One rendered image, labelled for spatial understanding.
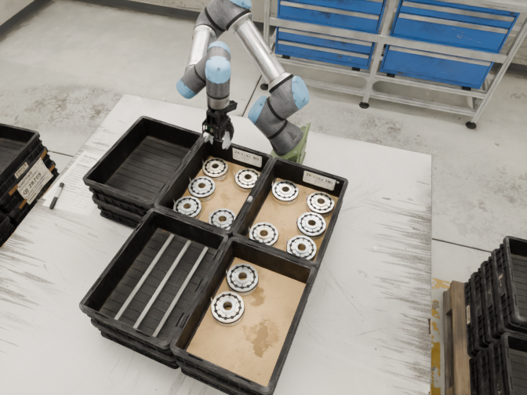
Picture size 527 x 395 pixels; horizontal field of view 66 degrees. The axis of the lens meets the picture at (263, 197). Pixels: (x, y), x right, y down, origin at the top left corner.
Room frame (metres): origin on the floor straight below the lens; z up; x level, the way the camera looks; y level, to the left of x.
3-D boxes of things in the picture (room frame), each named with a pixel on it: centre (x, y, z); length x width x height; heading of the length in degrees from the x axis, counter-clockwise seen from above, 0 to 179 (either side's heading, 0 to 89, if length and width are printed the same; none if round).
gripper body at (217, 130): (1.06, 0.17, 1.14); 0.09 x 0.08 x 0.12; 160
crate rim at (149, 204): (1.08, 0.46, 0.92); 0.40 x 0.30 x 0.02; 160
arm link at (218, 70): (1.07, 0.16, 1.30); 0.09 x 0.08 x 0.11; 5
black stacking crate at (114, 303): (0.60, 0.31, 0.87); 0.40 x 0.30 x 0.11; 160
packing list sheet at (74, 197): (1.13, 0.78, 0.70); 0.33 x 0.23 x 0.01; 167
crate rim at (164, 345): (0.60, 0.31, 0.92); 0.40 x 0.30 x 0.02; 160
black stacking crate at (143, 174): (1.08, 0.46, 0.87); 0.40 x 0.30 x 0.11; 160
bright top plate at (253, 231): (0.79, -0.01, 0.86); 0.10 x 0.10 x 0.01
